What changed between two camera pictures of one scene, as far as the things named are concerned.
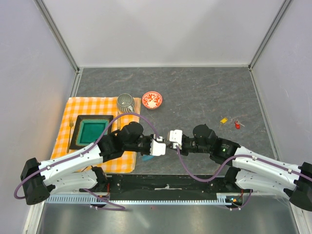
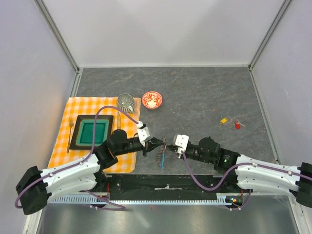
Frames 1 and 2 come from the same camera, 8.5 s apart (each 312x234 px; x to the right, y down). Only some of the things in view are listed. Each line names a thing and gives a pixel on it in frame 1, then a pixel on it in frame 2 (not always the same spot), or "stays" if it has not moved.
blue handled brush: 146,157 → 161,154
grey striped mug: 125,103 stays
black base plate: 162,187 stays
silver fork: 70,124 stays
